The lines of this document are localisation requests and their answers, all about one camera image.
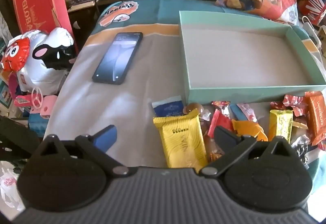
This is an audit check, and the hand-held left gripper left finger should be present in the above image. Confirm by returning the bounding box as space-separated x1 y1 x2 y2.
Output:
38 125 129 179

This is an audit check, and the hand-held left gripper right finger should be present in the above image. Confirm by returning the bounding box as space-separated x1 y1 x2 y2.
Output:
199 126 294 179

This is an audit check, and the yellow wafer packet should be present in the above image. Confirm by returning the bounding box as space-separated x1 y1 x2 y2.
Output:
153 109 208 168

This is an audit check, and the mint green cardboard box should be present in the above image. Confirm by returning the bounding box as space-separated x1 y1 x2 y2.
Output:
178 10 326 105

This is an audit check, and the red snack packet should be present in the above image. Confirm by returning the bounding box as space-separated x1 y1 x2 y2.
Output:
207 109 233 138

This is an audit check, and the orange crinkled candy packet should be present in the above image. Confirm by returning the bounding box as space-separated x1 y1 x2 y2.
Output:
232 119 268 141

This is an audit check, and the pink candy packet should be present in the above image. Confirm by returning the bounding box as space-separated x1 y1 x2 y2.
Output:
237 103 258 122

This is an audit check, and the brown round candy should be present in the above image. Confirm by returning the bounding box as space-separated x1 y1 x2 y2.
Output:
185 103 204 115

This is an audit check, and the small yellow snack packet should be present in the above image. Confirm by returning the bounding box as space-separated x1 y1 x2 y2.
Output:
269 109 293 143

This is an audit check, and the blue white snack packet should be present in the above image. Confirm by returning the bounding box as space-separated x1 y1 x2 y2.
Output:
152 97 187 117

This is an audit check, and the pink plastic toy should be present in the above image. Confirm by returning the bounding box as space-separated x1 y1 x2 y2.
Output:
14 86 59 119

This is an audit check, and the black silver candy wrapper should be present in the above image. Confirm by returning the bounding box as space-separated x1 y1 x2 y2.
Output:
292 137 311 161

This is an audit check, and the red white candy wrapper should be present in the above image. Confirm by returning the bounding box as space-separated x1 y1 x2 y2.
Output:
283 94 309 118

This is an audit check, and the black smartphone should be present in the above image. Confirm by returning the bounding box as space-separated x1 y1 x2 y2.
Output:
92 32 143 85

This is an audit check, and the orange wafer packet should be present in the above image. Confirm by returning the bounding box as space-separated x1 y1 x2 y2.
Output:
304 92 326 146

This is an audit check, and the red face balloon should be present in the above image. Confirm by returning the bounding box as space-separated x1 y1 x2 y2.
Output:
0 37 32 72

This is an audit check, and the white power strip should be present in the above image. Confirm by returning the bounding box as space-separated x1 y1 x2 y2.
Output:
302 16 324 56

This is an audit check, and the red cardboard box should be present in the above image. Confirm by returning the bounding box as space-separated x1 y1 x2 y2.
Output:
13 0 78 49

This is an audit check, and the flag printed box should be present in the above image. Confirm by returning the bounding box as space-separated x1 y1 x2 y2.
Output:
298 0 326 26

